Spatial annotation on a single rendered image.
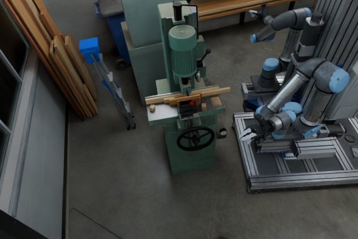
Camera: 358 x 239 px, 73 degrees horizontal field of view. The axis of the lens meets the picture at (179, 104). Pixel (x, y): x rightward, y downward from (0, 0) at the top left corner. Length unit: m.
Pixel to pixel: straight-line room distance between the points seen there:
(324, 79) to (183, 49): 0.80
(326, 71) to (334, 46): 0.30
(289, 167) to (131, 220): 1.53
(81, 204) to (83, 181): 0.24
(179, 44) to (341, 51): 0.99
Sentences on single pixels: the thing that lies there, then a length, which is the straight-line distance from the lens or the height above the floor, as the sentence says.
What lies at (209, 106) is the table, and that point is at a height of 0.90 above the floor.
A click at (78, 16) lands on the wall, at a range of 4.04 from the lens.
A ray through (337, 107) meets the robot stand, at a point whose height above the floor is 0.90.
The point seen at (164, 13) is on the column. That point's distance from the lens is 1.77.
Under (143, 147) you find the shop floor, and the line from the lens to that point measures 2.80.
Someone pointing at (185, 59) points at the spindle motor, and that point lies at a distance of 1.60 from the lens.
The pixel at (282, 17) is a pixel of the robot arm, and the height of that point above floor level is 1.43.
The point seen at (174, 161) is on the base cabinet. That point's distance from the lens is 2.36.
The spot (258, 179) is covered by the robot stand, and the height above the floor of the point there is 0.23.
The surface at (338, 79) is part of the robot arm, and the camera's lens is 1.47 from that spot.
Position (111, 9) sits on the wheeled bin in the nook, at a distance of 3.37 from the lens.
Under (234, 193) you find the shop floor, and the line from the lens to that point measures 2.51.
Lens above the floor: 2.29
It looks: 47 degrees down
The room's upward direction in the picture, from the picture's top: 5 degrees counter-clockwise
